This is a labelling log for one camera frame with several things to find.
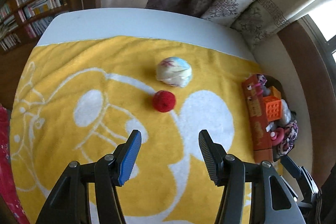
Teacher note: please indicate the orange cardboard box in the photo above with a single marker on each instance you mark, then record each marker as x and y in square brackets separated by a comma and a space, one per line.
[258, 129]

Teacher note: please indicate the red knitted ball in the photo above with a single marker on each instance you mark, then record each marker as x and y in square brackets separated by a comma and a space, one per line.
[164, 100]

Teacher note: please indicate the pastel white sock ball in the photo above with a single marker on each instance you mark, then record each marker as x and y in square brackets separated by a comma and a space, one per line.
[174, 71]

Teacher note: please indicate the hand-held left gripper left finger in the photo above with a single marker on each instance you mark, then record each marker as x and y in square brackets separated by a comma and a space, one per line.
[130, 158]

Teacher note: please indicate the white plastic bag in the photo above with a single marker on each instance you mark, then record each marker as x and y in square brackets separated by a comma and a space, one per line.
[287, 113]

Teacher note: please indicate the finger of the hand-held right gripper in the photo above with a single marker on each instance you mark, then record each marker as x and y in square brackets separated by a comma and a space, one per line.
[291, 167]

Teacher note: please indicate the large orange toy cube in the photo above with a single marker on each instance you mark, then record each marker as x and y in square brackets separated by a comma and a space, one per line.
[274, 109]

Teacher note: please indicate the small orange toy cube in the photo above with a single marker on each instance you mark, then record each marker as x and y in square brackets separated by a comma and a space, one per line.
[275, 92]

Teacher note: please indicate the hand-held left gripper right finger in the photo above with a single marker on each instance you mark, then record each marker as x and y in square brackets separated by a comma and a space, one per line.
[210, 158]

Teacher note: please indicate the red floral blanket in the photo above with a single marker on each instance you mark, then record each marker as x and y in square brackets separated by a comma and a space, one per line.
[8, 174]

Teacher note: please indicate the window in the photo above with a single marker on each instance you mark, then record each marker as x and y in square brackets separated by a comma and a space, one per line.
[330, 37]

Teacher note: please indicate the pink knotted foam tube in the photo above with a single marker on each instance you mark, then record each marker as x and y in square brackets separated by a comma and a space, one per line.
[279, 137]

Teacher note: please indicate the yellow and white blanket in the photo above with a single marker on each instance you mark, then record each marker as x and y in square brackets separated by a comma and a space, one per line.
[78, 69]

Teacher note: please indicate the pink leopard print sock ball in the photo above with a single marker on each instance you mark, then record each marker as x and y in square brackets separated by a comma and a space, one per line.
[288, 137]
[261, 79]

